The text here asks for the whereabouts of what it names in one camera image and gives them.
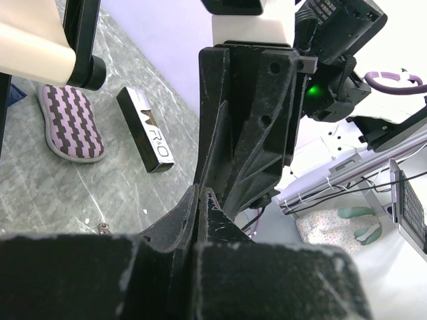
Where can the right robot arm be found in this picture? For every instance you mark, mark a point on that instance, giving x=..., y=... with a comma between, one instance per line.
x=332, y=32

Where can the blue snack bag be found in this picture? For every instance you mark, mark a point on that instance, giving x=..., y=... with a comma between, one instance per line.
x=15, y=95

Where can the purple wavy sponge pad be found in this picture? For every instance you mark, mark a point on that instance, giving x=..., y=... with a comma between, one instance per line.
x=70, y=129

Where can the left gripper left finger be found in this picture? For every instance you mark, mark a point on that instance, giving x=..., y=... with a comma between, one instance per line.
x=88, y=276

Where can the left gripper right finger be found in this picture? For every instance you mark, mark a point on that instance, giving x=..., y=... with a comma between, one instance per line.
x=234, y=277

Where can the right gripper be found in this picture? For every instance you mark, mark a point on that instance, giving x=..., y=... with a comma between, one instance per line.
x=251, y=82

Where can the black R&O box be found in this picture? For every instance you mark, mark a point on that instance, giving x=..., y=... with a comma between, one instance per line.
x=148, y=137

